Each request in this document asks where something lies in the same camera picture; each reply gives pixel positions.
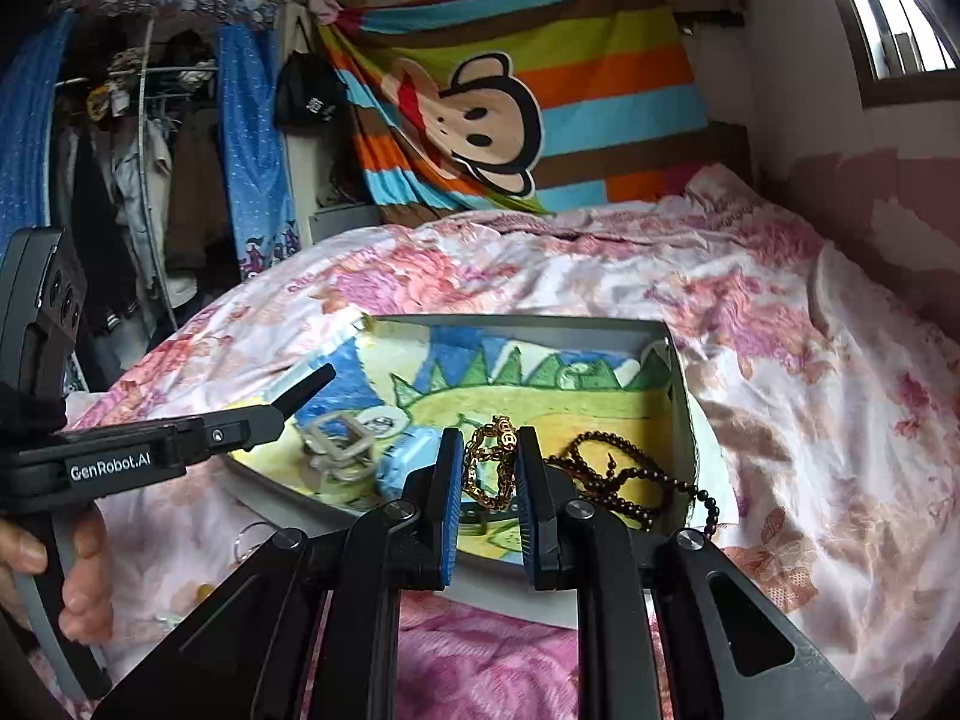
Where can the striped monkey blanket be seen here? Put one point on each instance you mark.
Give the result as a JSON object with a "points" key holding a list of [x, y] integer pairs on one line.
{"points": [[534, 105]]}

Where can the grey box with dinosaur drawing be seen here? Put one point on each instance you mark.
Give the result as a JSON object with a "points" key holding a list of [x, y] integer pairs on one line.
{"points": [[606, 394]]}

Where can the hanging clothes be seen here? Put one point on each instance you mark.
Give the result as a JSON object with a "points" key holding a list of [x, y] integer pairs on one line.
{"points": [[137, 178]]}

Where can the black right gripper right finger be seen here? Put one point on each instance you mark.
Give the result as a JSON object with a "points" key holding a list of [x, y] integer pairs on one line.
{"points": [[541, 492]]}

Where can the black cap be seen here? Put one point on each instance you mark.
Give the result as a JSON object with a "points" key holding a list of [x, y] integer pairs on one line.
{"points": [[309, 93]]}

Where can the window with dark frame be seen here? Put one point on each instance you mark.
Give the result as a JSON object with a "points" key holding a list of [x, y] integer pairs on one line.
{"points": [[904, 51]]}

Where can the left hand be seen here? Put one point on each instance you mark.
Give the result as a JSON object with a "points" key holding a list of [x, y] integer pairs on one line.
{"points": [[88, 616]]}

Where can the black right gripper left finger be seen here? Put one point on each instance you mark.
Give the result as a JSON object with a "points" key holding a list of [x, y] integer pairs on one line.
{"points": [[428, 558]]}

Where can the silver bangle rings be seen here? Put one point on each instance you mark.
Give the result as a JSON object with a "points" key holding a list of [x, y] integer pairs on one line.
{"points": [[251, 539]]}

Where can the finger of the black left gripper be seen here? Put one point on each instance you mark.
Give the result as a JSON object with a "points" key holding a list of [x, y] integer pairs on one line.
{"points": [[293, 398]]}

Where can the blue fabric wardrobe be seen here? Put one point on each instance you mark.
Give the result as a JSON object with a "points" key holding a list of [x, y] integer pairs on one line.
{"points": [[246, 41]]}

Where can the beige hair claw clip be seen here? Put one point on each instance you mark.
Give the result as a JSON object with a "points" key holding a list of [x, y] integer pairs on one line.
{"points": [[339, 448]]}

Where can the floral pink bed quilt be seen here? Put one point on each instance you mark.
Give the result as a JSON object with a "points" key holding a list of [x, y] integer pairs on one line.
{"points": [[835, 407]]}

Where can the blue kids smart watch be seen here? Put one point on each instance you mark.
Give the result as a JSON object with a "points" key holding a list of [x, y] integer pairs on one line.
{"points": [[413, 449]]}

